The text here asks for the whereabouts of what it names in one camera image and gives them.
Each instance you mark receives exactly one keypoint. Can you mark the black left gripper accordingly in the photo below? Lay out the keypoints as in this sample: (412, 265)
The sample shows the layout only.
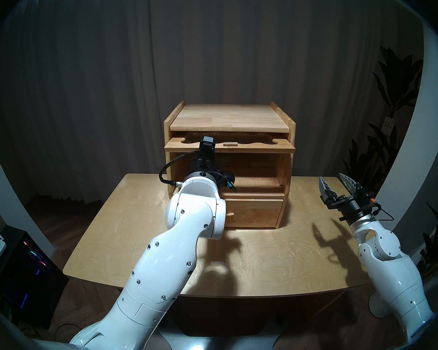
(204, 168)

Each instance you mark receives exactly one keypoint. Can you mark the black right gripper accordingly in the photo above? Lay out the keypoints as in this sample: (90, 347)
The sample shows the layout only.
(352, 210)

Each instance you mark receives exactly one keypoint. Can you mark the wooden sliding door with peg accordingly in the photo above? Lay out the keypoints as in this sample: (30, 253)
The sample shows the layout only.
(262, 146)

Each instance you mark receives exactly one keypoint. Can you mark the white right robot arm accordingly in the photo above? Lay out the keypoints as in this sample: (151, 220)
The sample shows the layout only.
(387, 251)

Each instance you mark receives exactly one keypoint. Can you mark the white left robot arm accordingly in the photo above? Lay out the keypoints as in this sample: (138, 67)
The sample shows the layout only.
(168, 261)

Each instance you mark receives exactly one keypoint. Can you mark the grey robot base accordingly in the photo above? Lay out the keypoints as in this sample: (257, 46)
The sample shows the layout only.
(222, 340)

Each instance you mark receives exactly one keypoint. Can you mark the wooden cabinet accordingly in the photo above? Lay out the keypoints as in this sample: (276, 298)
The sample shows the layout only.
(230, 117)

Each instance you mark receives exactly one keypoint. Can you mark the white plant label tag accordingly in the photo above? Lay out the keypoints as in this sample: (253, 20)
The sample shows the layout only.
(388, 125)

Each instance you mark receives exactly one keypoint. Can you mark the white pillar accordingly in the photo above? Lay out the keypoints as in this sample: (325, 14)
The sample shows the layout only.
(423, 152)

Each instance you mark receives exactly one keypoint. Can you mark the tall dark leafy plant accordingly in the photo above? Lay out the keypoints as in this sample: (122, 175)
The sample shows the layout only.
(398, 90)

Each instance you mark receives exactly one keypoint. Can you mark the grey curtain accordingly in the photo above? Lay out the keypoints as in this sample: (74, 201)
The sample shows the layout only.
(95, 79)

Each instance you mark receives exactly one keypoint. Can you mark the black computer tower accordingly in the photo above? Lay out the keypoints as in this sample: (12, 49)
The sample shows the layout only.
(29, 280)

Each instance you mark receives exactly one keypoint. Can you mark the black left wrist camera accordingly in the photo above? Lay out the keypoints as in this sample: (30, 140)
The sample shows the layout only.
(227, 178)

